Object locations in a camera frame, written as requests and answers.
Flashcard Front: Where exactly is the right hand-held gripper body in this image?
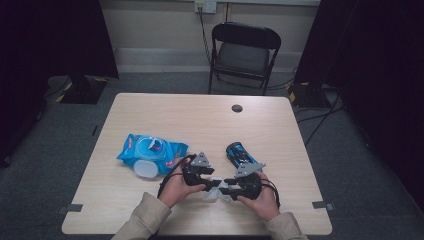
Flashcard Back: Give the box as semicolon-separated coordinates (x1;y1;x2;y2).
233;161;267;202

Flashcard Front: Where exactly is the hand-held gripper black cable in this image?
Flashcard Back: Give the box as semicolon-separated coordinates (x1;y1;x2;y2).
261;177;282;209
156;153;198;199

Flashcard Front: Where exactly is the dark curtain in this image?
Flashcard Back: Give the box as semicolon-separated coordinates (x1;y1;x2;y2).
293;0;424;211
0;0;120;168

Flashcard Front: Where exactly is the black floor cable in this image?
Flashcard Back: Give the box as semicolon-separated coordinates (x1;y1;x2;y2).
303;92;343;148
295;103;346;124

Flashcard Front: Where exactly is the person's left hand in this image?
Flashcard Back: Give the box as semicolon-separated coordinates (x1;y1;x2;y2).
157;163;208;210

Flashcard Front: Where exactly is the blue and black toy car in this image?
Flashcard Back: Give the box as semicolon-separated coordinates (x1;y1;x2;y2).
225;141;264;173

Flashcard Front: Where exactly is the blue wet wipes pack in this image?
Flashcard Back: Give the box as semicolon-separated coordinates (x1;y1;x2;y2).
116;133;190;180

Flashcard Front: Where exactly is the black folding chair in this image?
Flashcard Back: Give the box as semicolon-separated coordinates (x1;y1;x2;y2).
207;21;283;97

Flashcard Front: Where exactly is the black stand base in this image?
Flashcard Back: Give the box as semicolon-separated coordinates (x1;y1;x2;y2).
54;74;109;105
286;81;333;109

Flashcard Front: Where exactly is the person's right hand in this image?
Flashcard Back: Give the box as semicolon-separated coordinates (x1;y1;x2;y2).
236;181;282;223

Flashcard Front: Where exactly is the white wall socket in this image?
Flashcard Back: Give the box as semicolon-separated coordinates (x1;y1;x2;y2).
194;0;218;15

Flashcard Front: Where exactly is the left hand-held gripper black cable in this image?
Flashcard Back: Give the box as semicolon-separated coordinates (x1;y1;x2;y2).
156;153;198;199

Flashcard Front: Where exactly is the black wall socket cable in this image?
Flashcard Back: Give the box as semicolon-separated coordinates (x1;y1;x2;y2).
198;8;214;66

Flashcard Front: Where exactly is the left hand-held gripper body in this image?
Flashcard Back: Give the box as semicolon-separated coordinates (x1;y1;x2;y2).
181;151;212;188

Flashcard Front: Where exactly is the right hand-held gripper black cable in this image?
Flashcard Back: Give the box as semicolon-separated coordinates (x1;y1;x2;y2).
261;177;282;209

